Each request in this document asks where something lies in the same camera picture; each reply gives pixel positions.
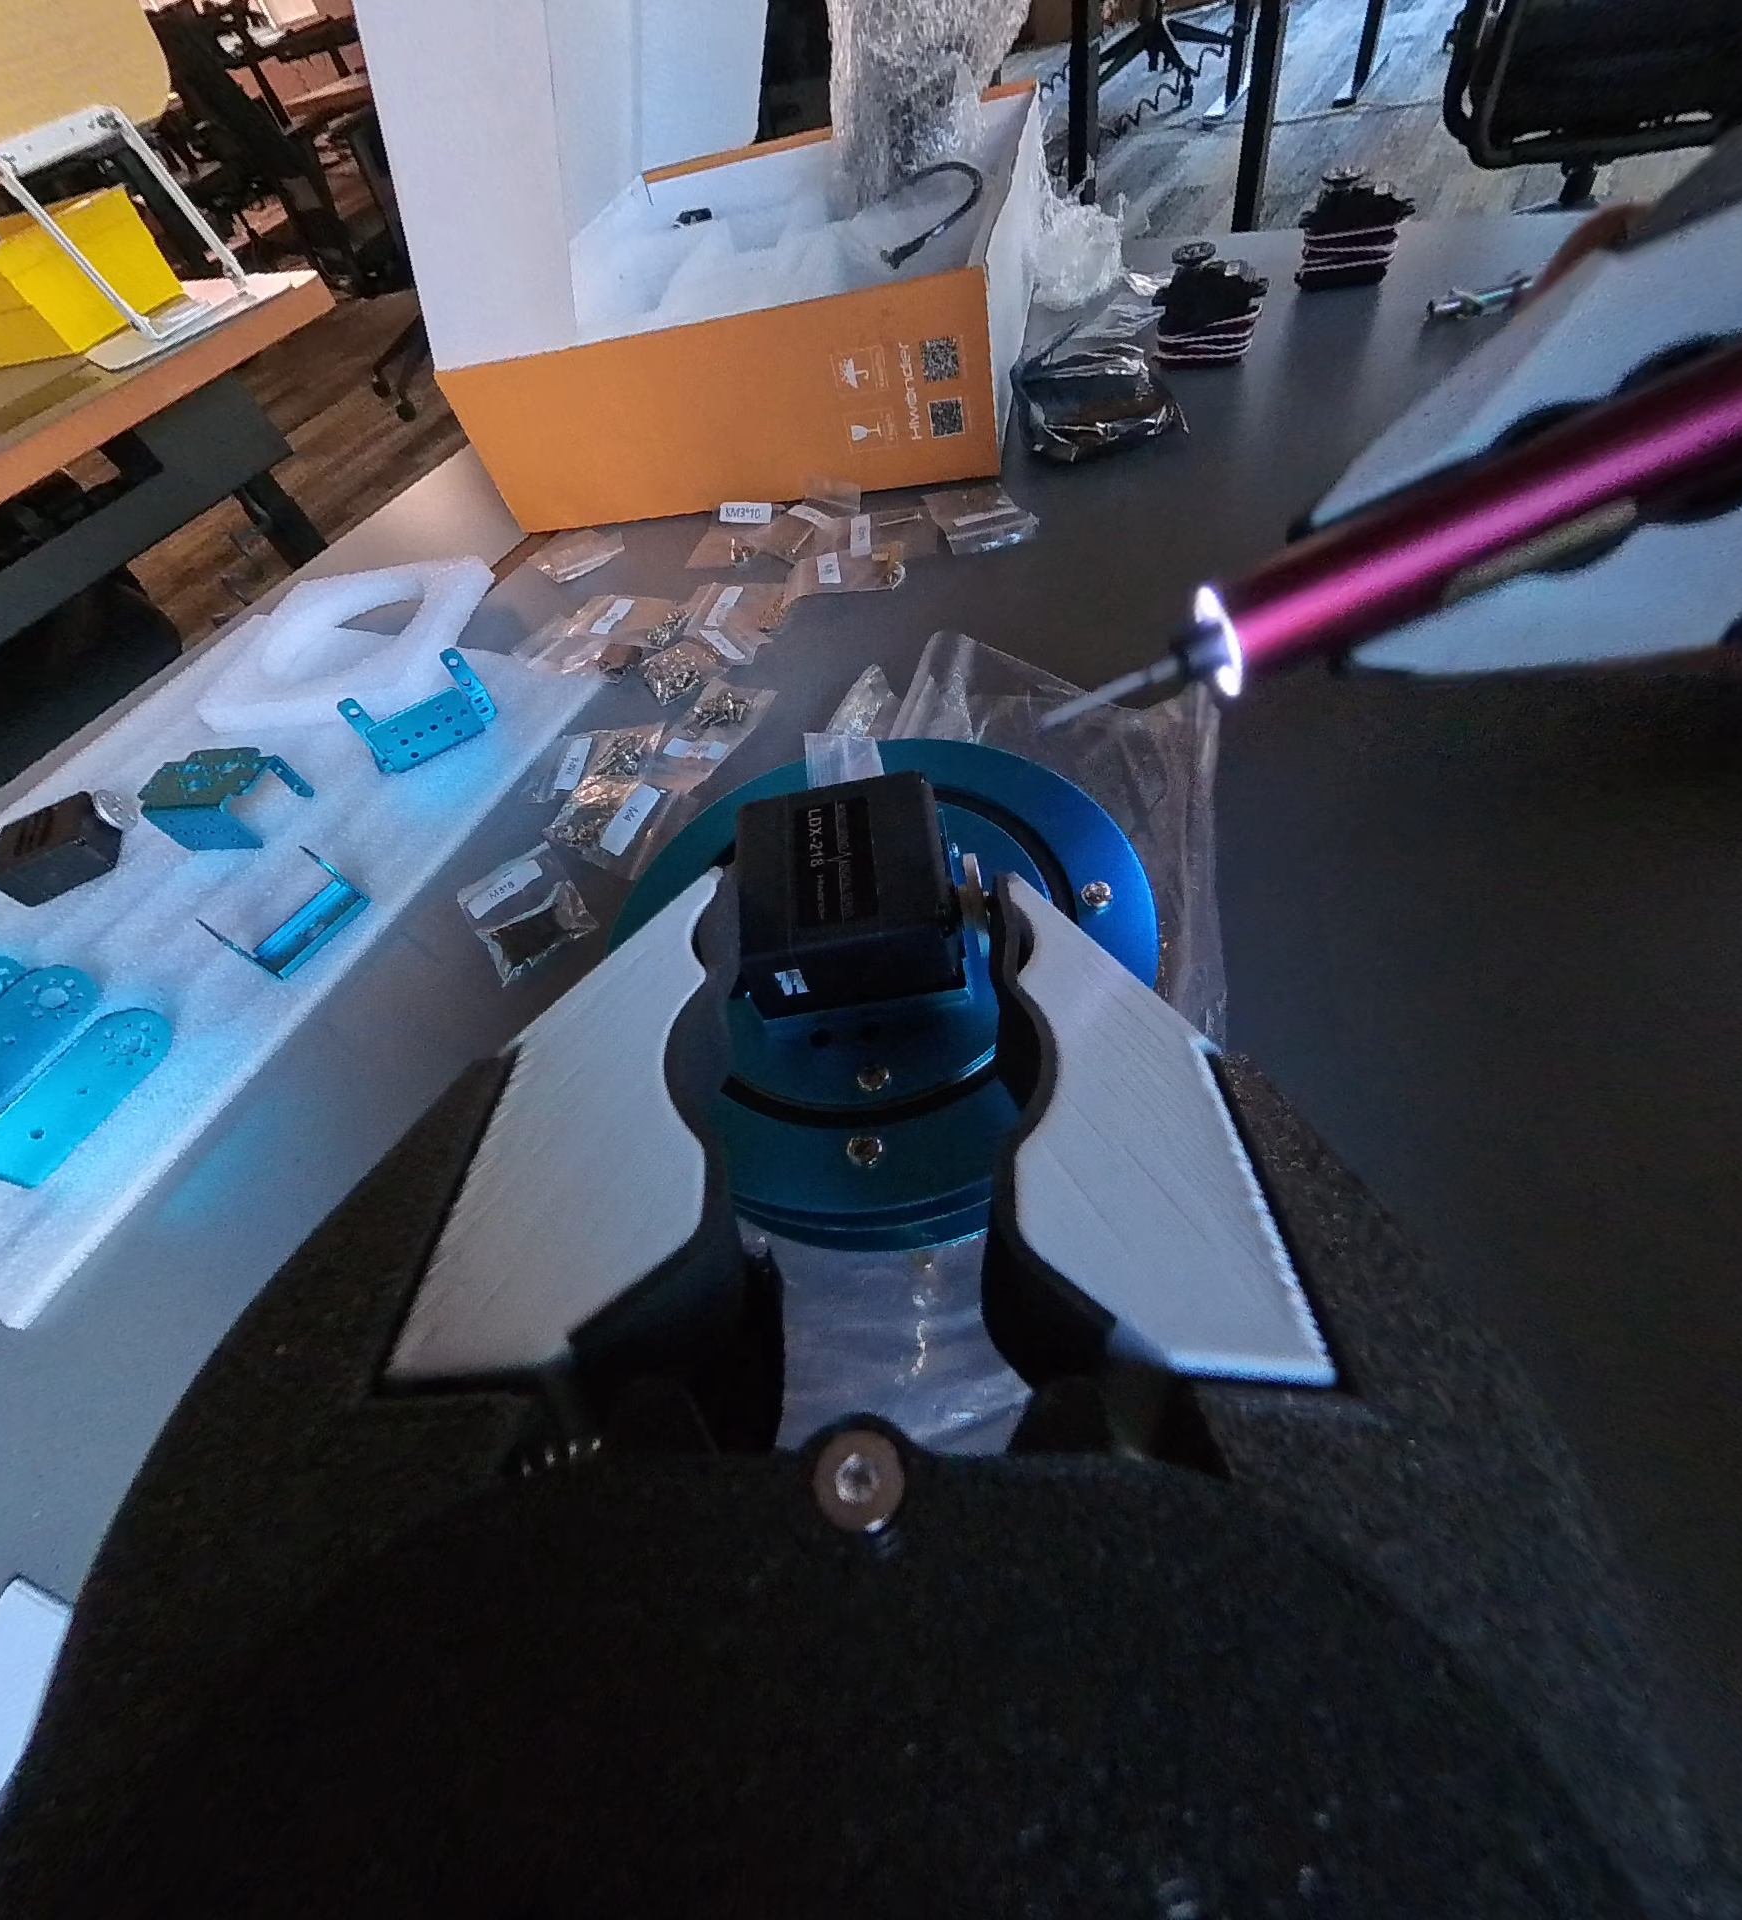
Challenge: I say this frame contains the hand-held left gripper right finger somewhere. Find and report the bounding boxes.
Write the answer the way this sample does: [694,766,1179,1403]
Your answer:
[977,870,1338,1453]

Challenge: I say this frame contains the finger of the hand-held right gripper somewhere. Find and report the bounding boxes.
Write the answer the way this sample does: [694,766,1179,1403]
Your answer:
[1357,437,1742,680]
[1288,176,1742,542]

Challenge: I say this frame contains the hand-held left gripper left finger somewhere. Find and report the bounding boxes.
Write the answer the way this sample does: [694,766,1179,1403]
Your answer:
[382,865,790,1450]

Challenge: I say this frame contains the magenta electric screwdriver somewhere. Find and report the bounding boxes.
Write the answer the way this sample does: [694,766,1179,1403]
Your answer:
[1035,306,1742,737]

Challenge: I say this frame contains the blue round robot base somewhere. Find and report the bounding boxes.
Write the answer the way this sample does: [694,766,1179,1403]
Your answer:
[607,734,1157,1247]

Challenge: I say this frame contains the black servo with printed label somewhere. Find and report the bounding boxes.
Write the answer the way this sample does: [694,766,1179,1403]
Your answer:
[731,776,986,1026]

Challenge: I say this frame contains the grey desk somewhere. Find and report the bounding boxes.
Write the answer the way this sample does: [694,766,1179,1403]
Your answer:
[0,194,1742,1920]

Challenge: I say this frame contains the wood-topped desk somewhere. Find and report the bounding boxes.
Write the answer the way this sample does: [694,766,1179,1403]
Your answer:
[0,270,339,707]

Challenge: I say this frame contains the black mesh office chair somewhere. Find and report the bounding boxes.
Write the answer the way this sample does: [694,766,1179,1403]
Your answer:
[1439,0,1742,169]

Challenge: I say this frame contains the white foam sheet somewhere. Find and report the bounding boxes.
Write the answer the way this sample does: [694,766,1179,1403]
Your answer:
[0,554,617,1334]

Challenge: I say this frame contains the clear plastic bag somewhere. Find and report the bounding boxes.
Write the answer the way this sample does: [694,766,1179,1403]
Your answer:
[750,630,1234,1458]

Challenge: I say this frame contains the pile of small screw bags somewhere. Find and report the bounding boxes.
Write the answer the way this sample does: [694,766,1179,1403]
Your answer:
[458,479,1037,984]

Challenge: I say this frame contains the black part in plastic bag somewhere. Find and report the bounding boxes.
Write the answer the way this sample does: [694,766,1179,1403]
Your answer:
[1009,306,1188,467]

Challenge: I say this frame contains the crumpled clear wrap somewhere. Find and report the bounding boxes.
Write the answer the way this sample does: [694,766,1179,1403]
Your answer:
[1028,185,1161,309]

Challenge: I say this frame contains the black servo motor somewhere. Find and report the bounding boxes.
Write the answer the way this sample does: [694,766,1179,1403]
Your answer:
[0,785,137,905]

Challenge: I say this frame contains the orange cardboard box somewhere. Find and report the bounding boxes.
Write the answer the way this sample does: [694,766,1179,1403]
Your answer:
[352,0,1053,534]

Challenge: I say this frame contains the bubble wrap bundle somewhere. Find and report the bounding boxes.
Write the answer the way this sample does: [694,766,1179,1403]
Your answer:
[828,0,1035,204]

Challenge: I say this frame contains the white foam box insert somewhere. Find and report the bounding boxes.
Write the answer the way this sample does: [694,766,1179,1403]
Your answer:
[569,142,993,353]

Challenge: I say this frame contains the white metal stand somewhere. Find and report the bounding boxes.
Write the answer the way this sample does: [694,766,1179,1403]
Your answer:
[0,101,255,371]

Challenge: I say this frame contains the black servo with wound cable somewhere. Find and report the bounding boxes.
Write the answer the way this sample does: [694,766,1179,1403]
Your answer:
[1149,240,1271,371]
[1290,167,1420,296]

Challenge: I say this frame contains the blue folded sheet bracket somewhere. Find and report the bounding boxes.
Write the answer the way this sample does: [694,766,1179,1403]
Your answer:
[196,843,372,979]

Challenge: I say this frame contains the blue eared U bracket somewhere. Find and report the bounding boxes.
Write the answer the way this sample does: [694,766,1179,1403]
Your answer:
[333,644,501,777]

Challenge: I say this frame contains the teal perforated bracket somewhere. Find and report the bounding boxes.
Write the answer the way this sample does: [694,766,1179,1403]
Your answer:
[135,737,318,852]

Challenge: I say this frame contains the white foam ring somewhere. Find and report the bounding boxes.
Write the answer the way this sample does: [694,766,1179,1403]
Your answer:
[196,554,495,737]

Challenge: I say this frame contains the black cable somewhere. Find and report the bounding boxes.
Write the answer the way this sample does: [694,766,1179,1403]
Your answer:
[886,161,986,272]

